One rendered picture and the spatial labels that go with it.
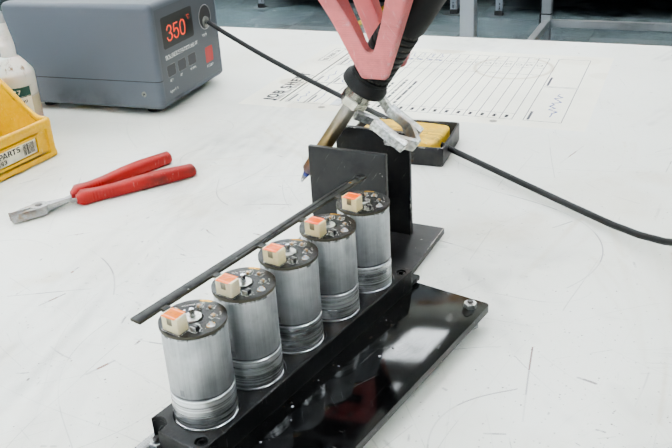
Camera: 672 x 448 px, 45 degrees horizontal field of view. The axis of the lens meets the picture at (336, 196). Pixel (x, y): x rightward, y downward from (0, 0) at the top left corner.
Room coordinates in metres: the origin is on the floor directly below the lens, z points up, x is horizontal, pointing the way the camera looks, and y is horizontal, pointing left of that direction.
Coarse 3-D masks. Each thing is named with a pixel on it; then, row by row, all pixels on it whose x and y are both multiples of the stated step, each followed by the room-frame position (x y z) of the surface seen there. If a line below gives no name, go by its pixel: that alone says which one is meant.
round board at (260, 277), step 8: (224, 272) 0.29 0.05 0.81; (232, 272) 0.28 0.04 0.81; (240, 272) 0.28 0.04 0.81; (248, 272) 0.28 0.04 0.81; (256, 272) 0.28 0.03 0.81; (264, 272) 0.28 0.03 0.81; (256, 280) 0.28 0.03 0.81; (264, 280) 0.28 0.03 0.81; (272, 280) 0.28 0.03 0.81; (248, 288) 0.27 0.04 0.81; (256, 288) 0.27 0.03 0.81; (272, 288) 0.27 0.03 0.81; (216, 296) 0.27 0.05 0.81; (224, 296) 0.27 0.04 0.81; (240, 296) 0.27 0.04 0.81; (248, 296) 0.27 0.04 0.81; (256, 296) 0.27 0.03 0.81; (264, 296) 0.27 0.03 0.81
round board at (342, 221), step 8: (320, 216) 0.33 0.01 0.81; (328, 216) 0.33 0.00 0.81; (336, 216) 0.33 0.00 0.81; (344, 216) 0.33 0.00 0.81; (304, 224) 0.32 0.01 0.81; (336, 224) 0.32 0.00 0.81; (344, 224) 0.32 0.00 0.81; (352, 224) 0.32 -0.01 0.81; (304, 232) 0.32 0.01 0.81; (328, 232) 0.31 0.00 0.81; (336, 232) 0.31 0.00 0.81; (344, 232) 0.31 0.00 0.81; (352, 232) 0.31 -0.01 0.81; (312, 240) 0.31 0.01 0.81; (320, 240) 0.31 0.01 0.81; (328, 240) 0.31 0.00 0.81; (336, 240) 0.31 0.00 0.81
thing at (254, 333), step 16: (240, 288) 0.27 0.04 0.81; (224, 304) 0.27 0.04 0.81; (240, 304) 0.26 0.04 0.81; (256, 304) 0.27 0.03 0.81; (272, 304) 0.27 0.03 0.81; (240, 320) 0.26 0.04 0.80; (256, 320) 0.26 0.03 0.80; (272, 320) 0.27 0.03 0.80; (240, 336) 0.26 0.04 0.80; (256, 336) 0.26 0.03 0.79; (272, 336) 0.27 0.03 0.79; (240, 352) 0.26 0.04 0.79; (256, 352) 0.26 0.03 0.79; (272, 352) 0.27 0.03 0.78; (240, 368) 0.26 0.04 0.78; (256, 368) 0.26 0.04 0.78; (272, 368) 0.27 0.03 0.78; (240, 384) 0.26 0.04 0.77; (256, 384) 0.26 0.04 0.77; (272, 384) 0.27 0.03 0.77
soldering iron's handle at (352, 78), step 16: (416, 0) 0.39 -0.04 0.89; (432, 0) 0.39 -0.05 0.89; (416, 16) 0.39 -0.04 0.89; (432, 16) 0.39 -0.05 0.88; (416, 32) 0.39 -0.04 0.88; (400, 48) 0.40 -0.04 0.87; (400, 64) 0.40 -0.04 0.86; (352, 80) 0.41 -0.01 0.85; (368, 80) 0.40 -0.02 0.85; (384, 80) 0.40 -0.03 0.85; (368, 96) 0.40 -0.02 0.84; (384, 96) 0.41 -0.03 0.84
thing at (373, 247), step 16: (368, 224) 0.33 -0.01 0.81; (384, 224) 0.34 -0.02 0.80; (368, 240) 0.33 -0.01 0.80; (384, 240) 0.34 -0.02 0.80; (368, 256) 0.33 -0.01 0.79; (384, 256) 0.33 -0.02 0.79; (368, 272) 0.33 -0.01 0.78; (384, 272) 0.33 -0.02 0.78; (368, 288) 0.33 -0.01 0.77; (384, 288) 0.33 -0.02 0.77
